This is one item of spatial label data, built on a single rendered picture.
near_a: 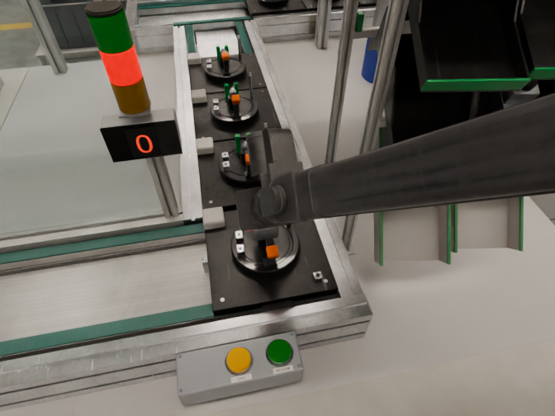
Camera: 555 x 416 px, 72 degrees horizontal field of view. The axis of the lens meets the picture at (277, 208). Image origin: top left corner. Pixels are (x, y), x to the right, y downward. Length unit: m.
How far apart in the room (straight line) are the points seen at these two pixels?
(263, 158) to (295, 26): 1.35
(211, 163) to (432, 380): 0.68
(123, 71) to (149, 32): 1.15
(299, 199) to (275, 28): 1.44
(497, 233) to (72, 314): 0.86
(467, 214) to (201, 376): 0.59
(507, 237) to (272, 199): 0.58
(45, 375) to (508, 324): 0.88
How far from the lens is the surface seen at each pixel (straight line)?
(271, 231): 0.71
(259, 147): 0.52
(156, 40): 1.79
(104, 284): 0.89
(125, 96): 0.66
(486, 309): 0.96
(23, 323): 0.92
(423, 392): 0.83
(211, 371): 0.70
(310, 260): 0.78
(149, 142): 0.70
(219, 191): 0.92
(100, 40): 0.63
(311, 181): 0.40
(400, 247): 0.79
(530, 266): 1.08
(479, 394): 0.87
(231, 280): 0.76
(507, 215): 0.90
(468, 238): 0.86
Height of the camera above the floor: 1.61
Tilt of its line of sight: 48 degrees down
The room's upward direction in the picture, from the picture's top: straight up
